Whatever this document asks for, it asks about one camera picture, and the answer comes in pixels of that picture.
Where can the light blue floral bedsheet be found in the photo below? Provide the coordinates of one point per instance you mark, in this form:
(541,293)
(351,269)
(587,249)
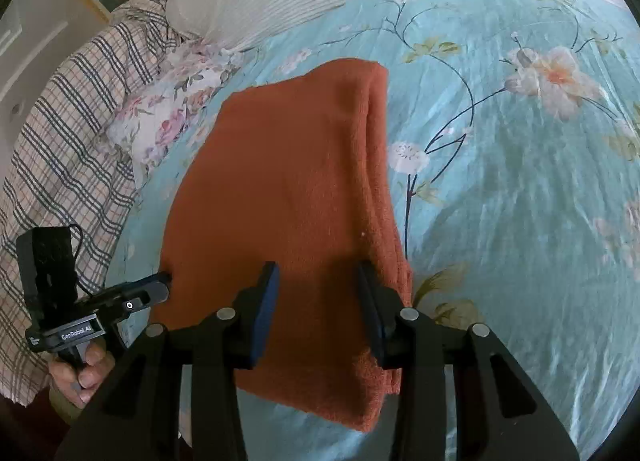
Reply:
(510,191)

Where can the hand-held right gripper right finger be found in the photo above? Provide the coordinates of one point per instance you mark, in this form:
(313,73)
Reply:
(374,311)

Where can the person's left hand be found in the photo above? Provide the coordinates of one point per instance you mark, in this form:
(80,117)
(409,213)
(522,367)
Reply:
(90,363)

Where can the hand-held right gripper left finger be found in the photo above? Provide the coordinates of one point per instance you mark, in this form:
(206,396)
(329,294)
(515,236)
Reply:
(264,308)

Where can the white door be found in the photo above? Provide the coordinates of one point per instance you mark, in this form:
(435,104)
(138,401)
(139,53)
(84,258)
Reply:
(35,41)

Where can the orange knitted sweater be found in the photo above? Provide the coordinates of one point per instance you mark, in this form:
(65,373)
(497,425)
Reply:
(295,201)

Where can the pink floral pillow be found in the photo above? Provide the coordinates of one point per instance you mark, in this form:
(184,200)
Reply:
(165,106)

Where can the plaid blanket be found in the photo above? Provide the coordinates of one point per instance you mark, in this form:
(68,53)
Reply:
(70,141)

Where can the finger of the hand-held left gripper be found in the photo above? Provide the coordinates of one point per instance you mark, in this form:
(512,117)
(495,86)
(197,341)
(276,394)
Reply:
(131,305)
(145,282)

